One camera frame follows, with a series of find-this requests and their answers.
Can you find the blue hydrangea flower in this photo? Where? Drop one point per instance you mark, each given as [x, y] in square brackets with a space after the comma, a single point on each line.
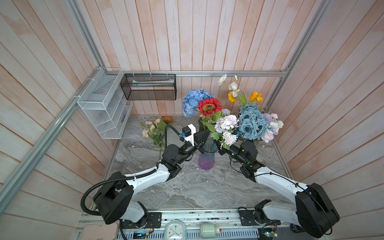
[192, 99]

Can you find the orange gerbera flower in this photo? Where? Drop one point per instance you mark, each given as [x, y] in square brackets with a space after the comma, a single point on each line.
[167, 119]

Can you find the white wire mesh shelf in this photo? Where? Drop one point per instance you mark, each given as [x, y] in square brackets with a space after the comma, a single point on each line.
[104, 103]

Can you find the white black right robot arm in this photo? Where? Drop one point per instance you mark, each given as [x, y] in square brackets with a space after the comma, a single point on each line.
[313, 212]

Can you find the red rose flower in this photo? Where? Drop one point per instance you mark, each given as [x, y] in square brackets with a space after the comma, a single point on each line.
[211, 112]

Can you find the blue purple glass vase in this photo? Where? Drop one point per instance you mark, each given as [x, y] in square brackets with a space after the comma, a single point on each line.
[207, 158]

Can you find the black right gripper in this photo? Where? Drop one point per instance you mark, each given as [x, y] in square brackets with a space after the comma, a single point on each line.
[222, 151]

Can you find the peach rose flower bunch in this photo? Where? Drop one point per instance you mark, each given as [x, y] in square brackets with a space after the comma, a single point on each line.
[155, 130]

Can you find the black mesh wall basket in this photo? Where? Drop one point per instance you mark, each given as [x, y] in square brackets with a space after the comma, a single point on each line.
[149, 87]

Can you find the yellow poppy flower stem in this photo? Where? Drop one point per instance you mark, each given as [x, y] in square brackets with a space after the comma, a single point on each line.
[243, 99]

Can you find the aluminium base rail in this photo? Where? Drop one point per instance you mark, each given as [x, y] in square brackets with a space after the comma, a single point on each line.
[195, 224]

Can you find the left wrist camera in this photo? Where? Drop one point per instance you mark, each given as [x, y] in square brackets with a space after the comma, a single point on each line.
[188, 134]

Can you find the white ranunculus flower stem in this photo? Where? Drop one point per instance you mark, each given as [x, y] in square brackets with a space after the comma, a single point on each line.
[233, 88]

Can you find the white analog clock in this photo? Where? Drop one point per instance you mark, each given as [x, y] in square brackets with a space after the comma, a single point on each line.
[175, 230]

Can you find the pastel mixed flower bouquet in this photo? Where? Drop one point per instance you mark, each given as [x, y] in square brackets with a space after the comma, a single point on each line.
[273, 128]

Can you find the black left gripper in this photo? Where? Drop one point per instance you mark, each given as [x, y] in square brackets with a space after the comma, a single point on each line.
[198, 138]

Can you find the aluminium wall frame rail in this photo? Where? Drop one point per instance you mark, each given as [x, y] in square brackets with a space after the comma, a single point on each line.
[49, 49]

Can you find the white small-flower green bunch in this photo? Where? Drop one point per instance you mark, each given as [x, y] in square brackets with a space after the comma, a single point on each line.
[226, 130]

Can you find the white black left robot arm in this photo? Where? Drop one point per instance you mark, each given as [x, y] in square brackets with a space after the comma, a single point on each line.
[112, 198]

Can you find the pale green cylinder device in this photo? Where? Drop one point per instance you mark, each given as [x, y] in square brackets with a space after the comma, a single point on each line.
[209, 231]

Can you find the light blue rose bunch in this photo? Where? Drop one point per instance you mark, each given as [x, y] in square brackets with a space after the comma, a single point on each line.
[252, 123]

